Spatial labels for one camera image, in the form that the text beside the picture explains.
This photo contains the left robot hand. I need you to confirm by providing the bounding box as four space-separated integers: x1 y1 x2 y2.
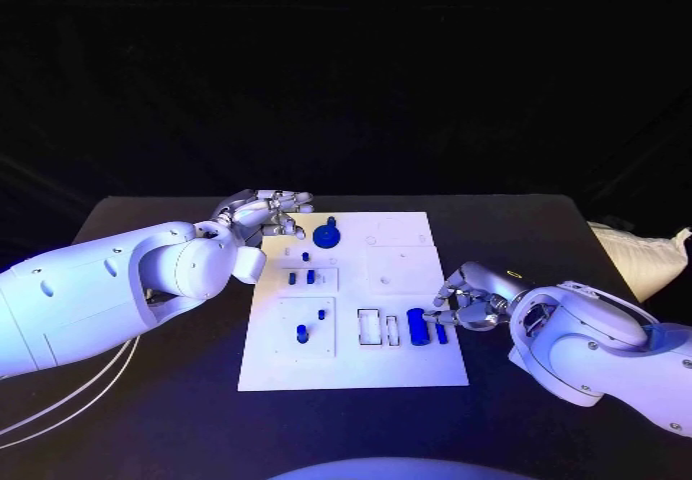
209 189 316 248

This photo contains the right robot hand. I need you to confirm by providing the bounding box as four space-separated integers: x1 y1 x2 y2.
423 261 537 332

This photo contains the white task board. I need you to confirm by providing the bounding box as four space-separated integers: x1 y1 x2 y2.
237 211 472 392

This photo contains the blue gear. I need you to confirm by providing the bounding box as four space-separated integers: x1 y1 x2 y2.
312 216 343 249

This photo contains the large blue cylinder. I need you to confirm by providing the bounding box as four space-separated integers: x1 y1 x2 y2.
405 307 433 347

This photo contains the white bag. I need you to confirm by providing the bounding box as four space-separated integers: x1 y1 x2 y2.
587 220 692 303

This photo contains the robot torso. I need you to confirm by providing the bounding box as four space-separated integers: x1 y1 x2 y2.
267 456 537 480

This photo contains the white cable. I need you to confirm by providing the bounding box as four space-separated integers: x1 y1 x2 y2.
0 334 137 436
0 334 143 450

